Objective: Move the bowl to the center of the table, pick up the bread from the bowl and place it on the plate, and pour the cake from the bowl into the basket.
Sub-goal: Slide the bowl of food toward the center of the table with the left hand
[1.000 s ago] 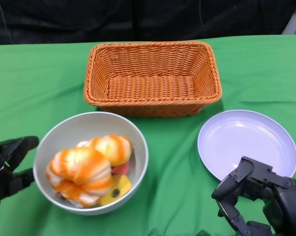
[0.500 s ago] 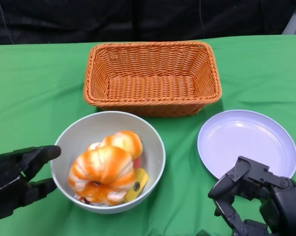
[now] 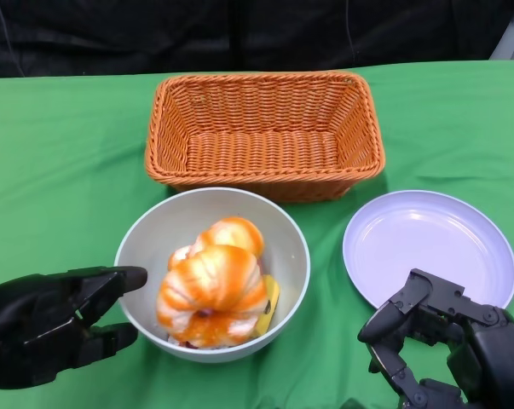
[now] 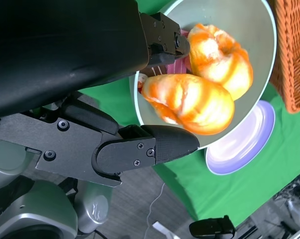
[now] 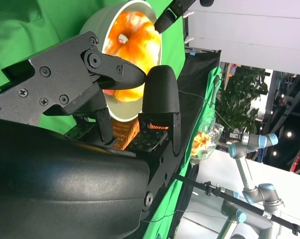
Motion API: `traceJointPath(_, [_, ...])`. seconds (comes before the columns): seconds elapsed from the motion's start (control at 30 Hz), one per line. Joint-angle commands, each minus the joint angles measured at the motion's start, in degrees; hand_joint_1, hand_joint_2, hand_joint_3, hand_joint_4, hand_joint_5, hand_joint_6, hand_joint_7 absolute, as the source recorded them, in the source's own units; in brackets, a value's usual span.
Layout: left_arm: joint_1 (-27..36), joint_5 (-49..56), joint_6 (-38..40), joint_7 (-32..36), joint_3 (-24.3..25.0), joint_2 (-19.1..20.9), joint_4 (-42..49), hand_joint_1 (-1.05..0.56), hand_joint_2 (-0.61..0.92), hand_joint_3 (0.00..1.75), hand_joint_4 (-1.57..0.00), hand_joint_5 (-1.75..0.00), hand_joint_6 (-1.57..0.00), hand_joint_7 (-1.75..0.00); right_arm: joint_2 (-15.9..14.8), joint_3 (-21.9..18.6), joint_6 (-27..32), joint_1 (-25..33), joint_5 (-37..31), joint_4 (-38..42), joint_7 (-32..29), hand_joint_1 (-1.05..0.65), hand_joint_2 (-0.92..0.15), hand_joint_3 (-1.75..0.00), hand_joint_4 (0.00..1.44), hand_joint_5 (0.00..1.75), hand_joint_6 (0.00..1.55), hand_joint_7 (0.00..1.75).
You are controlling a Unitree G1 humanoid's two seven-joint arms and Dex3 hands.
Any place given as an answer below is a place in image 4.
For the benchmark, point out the silver robot body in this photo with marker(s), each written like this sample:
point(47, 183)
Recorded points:
point(40, 211)

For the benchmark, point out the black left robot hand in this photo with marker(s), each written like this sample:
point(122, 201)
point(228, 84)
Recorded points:
point(65, 37)

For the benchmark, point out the brown chocolate cake piece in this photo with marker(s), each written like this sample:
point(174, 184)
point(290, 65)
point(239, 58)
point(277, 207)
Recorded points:
point(154, 71)

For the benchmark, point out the pale green bowl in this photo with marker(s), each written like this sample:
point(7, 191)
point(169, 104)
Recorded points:
point(259, 49)

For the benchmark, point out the lavender plate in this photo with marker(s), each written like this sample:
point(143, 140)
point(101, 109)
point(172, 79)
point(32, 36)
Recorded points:
point(239, 154)

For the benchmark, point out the white paper slip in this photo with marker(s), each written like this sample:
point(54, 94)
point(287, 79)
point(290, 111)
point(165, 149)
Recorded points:
point(163, 230)

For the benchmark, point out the curled orange croissant bread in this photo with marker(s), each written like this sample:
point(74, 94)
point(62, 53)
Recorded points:
point(189, 104)

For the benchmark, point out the orange wicker basket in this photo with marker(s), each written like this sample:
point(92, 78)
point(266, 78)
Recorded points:
point(294, 62)

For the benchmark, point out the green tablecloth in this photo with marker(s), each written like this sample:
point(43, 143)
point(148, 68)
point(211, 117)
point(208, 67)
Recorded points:
point(239, 189)

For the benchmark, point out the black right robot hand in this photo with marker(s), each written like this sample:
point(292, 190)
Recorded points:
point(212, 229)

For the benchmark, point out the pink striped cake piece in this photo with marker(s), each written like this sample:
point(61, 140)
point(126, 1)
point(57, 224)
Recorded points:
point(177, 68)

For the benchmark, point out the oblong orange croissant bread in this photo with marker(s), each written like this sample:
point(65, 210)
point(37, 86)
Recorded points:
point(227, 62)

